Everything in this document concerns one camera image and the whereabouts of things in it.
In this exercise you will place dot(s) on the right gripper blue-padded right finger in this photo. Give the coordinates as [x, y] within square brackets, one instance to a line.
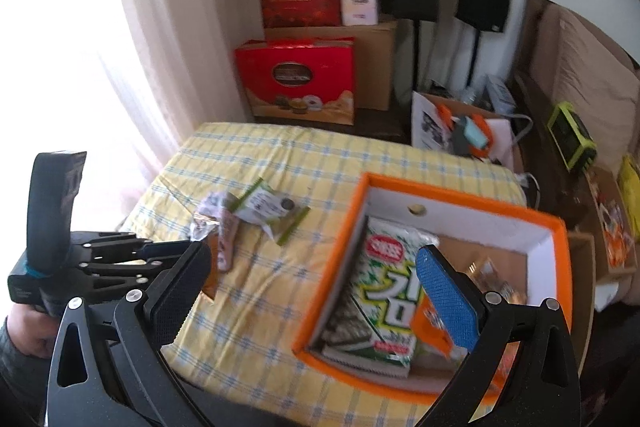
[456, 301]

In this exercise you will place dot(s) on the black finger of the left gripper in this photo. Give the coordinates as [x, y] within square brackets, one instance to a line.
[54, 185]

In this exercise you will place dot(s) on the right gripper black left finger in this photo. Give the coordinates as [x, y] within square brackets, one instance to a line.
[172, 294]

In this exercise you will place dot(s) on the green white seaweed packet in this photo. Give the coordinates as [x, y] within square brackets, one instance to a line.
[369, 328]

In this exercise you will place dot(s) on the white purple jelly pouch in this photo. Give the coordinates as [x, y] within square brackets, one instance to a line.
[215, 219]

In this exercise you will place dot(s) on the gold snack bar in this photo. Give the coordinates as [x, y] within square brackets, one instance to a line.
[485, 275]

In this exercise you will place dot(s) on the person's left hand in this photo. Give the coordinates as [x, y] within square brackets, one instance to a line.
[33, 333]

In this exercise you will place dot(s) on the orange white storage box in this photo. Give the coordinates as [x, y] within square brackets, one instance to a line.
[529, 247]

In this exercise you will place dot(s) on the yellow plaid bed sheet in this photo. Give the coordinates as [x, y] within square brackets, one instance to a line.
[238, 345]

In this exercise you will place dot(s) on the green white snack packet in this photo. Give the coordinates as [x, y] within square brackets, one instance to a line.
[276, 213]

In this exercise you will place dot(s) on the lime green black device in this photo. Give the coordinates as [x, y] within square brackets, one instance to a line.
[570, 135]

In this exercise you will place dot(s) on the yellow plastic bag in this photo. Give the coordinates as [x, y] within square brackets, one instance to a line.
[629, 183]

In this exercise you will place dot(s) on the white curtain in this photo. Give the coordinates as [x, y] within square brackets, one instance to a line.
[186, 49]

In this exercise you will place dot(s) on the red chocolate gift box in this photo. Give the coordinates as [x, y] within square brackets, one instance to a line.
[304, 79]

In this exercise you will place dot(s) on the brown cardboard box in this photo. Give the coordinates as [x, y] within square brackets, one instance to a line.
[374, 56]

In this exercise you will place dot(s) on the right black speaker on stand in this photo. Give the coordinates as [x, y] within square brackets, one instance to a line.
[482, 16]

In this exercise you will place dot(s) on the white paper bag orange handles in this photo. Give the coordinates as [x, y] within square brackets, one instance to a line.
[459, 129]

